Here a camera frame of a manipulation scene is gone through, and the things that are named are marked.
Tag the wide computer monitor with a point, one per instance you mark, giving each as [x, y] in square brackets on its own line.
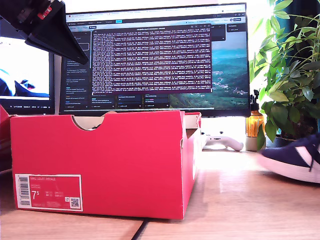
[150, 62]

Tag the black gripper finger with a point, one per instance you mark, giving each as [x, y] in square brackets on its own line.
[62, 27]
[50, 46]

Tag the amber pump bottle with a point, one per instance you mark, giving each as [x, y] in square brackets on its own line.
[253, 125]

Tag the red shoebox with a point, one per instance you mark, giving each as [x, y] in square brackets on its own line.
[100, 162]

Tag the small computer monitor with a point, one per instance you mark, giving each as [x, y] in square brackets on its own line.
[25, 62]

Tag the black planter tray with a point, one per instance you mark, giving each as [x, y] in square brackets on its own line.
[280, 142]

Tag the green leafy plant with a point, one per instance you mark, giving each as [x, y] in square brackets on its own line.
[295, 82]

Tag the small white pot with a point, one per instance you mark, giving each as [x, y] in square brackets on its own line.
[251, 144]

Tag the white game controller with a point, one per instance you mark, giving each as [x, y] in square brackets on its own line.
[232, 145]

